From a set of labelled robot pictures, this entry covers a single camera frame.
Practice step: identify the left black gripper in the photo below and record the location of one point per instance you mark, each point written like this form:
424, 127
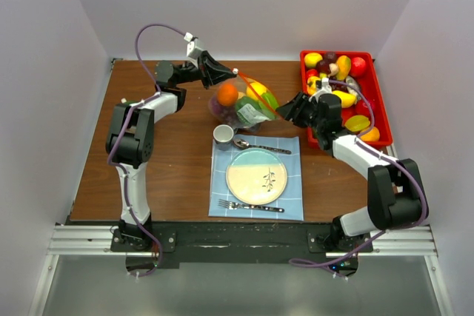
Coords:
211, 72

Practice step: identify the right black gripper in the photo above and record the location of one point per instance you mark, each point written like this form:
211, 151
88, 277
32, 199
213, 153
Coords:
289, 111

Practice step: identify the orange fruit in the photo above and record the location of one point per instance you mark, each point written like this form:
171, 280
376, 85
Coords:
227, 95

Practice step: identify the green bell pepper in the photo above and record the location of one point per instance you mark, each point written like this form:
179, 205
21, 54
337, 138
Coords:
253, 112

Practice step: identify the clear zip top bag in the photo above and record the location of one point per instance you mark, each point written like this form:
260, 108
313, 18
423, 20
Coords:
241, 81

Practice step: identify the yellow lemon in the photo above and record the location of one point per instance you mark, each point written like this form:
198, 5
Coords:
255, 90

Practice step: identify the purple grape bunch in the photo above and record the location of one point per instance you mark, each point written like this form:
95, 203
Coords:
227, 115

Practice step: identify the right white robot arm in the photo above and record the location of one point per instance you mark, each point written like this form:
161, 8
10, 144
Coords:
395, 193

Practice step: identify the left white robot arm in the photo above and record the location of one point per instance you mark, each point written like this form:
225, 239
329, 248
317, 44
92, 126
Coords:
130, 139

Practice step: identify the yellow peach top left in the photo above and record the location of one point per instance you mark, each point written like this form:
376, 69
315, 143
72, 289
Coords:
312, 59

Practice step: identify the yellow star fruit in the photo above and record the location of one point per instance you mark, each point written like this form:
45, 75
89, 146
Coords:
357, 123

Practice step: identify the grey mug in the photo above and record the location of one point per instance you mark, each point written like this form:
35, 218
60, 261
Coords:
223, 136

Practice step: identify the red apple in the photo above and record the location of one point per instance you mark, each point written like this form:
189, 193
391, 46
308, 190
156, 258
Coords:
358, 67
362, 108

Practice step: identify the red plastic fruit tray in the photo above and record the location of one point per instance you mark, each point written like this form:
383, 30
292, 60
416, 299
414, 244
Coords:
368, 85

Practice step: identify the orange yellow mango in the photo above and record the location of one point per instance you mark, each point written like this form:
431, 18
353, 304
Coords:
344, 64

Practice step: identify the metal spoon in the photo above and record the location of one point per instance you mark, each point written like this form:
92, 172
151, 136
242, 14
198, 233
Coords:
242, 144

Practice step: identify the beige and teal plate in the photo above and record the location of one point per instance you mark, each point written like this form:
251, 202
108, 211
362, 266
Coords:
256, 176

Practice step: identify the blue checked placemat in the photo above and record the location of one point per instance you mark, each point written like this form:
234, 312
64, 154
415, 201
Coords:
291, 199

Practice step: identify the metal fork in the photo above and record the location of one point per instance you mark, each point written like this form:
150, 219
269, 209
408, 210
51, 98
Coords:
234, 205

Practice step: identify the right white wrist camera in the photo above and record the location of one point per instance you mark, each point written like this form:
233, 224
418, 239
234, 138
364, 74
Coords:
322, 87

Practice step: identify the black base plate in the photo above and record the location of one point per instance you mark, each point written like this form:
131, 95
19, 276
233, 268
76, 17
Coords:
227, 242

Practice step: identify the aluminium frame rail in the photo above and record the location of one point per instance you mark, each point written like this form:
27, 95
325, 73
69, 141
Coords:
96, 240

